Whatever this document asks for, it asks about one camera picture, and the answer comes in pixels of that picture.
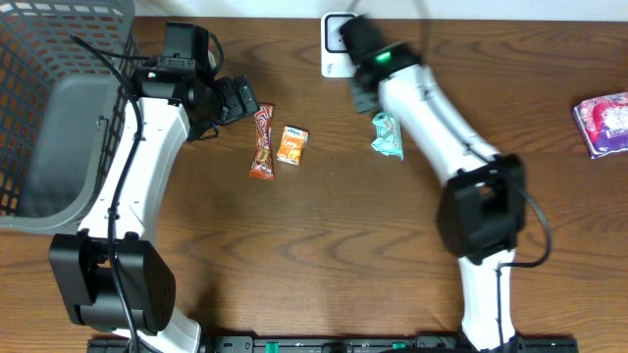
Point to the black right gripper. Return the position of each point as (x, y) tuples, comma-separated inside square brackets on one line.
[(362, 104)]

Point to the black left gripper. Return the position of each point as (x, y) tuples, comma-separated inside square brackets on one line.
[(235, 99)]

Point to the teal snack wrapper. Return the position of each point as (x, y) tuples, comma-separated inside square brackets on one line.
[(388, 140)]

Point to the orange tissue pack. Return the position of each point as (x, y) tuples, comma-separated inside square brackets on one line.
[(292, 143)]

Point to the red Top chocolate bar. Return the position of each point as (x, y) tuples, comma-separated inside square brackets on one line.
[(262, 165)]

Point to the red purple noodle packet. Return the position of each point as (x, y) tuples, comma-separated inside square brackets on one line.
[(602, 122)]

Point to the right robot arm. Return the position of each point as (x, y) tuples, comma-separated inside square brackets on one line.
[(480, 211)]

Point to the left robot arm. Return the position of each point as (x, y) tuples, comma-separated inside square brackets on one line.
[(109, 273)]

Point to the dark grey plastic basket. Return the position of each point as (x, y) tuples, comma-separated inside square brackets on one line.
[(62, 113)]

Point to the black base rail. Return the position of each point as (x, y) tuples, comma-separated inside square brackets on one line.
[(421, 344)]

